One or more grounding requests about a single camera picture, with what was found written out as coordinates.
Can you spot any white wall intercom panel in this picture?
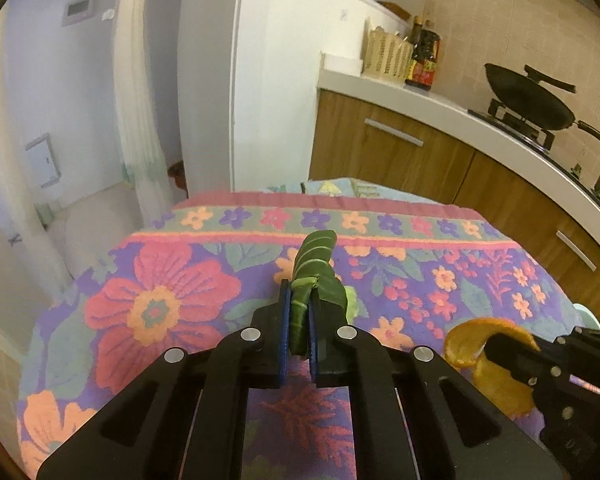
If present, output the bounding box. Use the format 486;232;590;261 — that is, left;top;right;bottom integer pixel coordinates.
61;0;97;26

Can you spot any black wok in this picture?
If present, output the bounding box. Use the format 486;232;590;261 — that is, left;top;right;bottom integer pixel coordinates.
483;62;600;157

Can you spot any white sheer curtain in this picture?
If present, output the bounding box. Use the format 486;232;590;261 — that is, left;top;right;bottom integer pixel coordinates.
114;0;182;223

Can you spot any wide wooden cabinet door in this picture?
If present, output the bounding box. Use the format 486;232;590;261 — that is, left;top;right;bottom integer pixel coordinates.
452;152;600;307

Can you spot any narrow wooden cabinet door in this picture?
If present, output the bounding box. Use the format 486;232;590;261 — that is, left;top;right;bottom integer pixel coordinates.
307;90;477;197

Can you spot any white kitchen countertop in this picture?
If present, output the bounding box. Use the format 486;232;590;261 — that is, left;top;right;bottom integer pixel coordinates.
316;51;600;266

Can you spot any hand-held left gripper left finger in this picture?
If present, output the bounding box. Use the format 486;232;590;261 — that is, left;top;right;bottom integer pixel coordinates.
37;279;294;480

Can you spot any black gas stove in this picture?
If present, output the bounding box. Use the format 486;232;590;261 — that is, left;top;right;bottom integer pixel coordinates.
467;97;600;217

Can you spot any curled orange peel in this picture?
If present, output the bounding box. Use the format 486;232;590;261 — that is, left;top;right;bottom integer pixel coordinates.
443;317;544;419

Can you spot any white wall box door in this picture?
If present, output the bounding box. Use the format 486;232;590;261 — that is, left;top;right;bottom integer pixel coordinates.
25;133;62;189

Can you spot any floral printed blanket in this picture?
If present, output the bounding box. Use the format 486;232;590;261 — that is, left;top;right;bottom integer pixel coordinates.
17;190;581;480

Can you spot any green vegetable leaf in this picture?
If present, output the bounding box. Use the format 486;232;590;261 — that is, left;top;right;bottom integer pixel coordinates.
289;230;361;357

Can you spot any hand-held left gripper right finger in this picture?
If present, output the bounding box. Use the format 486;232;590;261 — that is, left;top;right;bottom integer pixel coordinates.
307;285;564;480

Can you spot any wicker basket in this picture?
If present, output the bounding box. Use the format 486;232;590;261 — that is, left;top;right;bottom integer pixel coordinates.
362;17;415;81

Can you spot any dark sauce bottle red label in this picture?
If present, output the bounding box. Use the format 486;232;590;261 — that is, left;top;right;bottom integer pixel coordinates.
405;29;442;93

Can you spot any silver cabinet handle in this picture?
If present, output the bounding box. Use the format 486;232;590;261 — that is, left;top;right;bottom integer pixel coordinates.
364;118;425;148
554;229;597;272

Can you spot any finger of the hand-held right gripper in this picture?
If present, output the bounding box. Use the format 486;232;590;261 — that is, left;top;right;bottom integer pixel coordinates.
481;327;600;397

